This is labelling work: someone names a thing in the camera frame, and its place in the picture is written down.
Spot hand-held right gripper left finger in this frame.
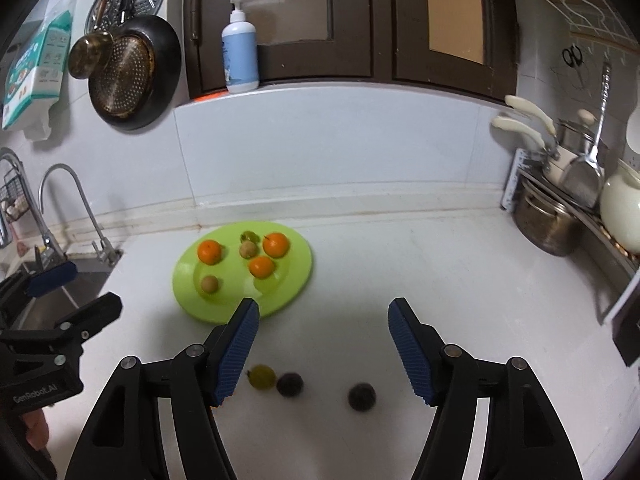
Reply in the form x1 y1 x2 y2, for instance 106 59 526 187
65 297 261 480

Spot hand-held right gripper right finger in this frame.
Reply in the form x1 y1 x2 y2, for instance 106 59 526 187
387 297 583 480

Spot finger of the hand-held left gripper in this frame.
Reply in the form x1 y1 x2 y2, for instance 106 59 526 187
0 260 78 331
54 292 123 358

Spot green tomato with stem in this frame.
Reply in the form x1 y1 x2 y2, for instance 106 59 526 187
246 365 277 391

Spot green plate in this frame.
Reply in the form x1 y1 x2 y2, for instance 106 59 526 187
172 221 313 324

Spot dark purple plum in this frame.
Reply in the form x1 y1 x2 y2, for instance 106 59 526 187
348 382 377 412
276 372 304 398

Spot orange tangerine with stem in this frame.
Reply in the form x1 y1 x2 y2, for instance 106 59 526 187
263 232 290 259

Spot person's left hand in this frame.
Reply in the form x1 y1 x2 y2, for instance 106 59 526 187
22 407 51 453

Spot large chrome faucet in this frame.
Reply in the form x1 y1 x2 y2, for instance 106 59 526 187
0 147 68 273

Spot steel sink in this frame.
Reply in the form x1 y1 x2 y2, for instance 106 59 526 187
15 260 118 331

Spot thin gooseneck faucet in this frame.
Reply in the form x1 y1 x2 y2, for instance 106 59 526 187
39 163 123 267

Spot large steel pot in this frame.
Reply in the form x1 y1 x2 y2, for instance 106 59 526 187
512 177 583 257

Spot white dish rack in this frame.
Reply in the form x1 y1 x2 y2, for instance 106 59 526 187
501 147 640 326

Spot paper towel package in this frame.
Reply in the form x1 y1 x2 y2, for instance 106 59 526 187
0 10 76 141

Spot black frying pan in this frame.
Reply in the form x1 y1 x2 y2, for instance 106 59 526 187
87 14 182 131

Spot black knife block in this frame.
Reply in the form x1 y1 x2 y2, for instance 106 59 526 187
611 300 640 368

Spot small brass pot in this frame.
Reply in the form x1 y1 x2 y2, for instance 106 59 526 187
67 31 115 80

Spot cream saucepan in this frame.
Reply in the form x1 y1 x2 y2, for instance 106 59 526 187
542 150 576 186

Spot metal skimmer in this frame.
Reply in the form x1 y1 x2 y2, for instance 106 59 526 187
562 62 613 211

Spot cream ceramic teapot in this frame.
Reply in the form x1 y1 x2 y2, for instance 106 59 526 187
599 160 640 253

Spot white pump bottle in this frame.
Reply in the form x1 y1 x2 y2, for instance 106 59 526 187
221 0 260 94

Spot white rice spoon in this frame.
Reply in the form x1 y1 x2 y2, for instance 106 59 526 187
625 107 640 153

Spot black scissors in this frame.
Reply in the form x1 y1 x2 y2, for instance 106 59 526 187
561 45 586 88

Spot black wire basket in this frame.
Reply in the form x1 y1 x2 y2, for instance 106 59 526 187
0 170 31 223

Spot cream pan handle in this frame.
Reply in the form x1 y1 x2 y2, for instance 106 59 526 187
491 115 546 151
504 94 557 136

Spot dark brown window frame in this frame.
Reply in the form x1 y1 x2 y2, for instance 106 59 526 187
182 0 518 106

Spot white wire rack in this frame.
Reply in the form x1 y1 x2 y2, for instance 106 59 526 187
520 0 638 51

